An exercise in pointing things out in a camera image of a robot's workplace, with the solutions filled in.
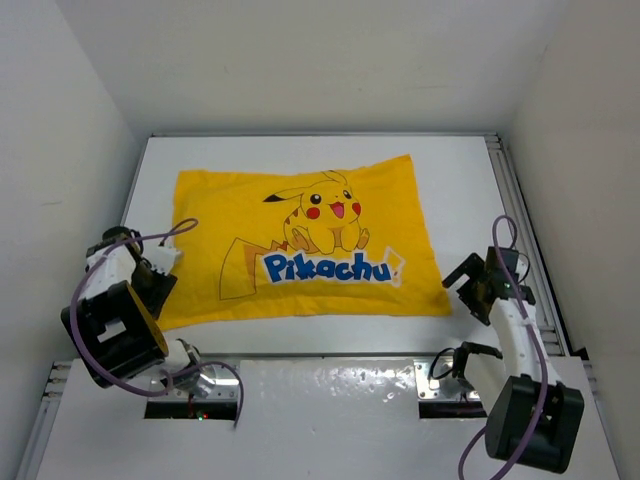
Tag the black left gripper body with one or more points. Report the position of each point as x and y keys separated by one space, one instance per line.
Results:
x=150 y=285

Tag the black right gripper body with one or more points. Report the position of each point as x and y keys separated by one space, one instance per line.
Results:
x=473 y=268

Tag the yellow cartoon pillowcase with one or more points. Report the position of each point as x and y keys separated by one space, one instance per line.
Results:
x=336 y=242

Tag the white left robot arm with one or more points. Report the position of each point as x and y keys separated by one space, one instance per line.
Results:
x=113 y=315

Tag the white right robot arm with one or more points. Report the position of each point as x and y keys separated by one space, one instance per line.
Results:
x=533 y=418

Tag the white foam front cover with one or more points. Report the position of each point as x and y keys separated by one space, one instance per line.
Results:
x=325 y=419

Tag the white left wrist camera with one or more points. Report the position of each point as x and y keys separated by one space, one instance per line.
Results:
x=163 y=259

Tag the aluminium table frame rail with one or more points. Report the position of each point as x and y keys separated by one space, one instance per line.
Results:
x=547 y=316

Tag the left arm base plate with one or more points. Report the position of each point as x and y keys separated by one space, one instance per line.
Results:
x=210 y=383

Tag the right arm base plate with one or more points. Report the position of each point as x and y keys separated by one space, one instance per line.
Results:
x=440 y=382

